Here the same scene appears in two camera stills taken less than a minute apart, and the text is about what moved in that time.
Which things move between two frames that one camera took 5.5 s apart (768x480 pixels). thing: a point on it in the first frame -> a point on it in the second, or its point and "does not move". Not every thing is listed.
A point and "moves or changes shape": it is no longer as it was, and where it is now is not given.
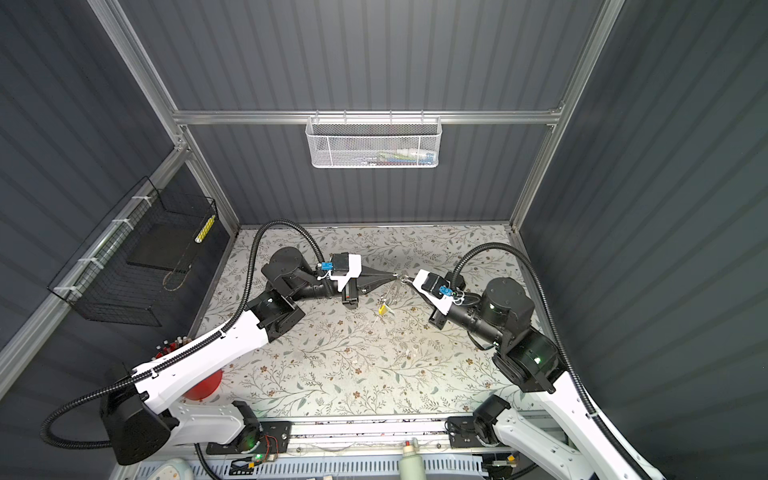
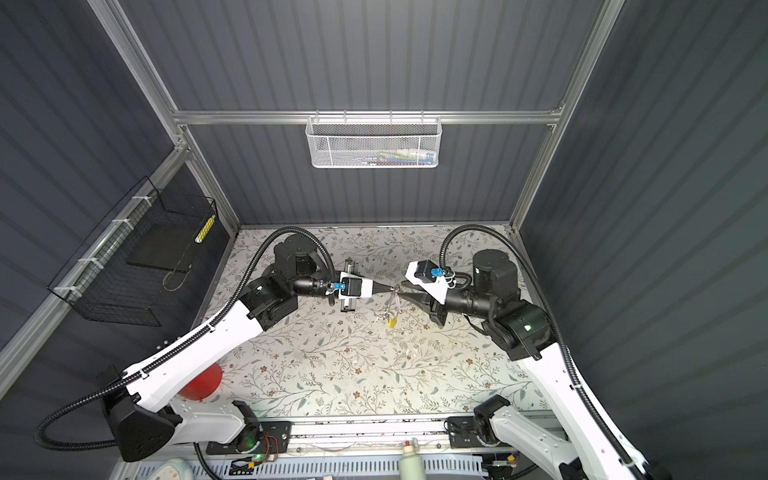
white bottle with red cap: x=412 y=465 does not move
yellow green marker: x=205 y=229 does not move
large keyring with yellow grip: x=384 y=306 moves or changes shape
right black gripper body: x=437 y=318 does not move
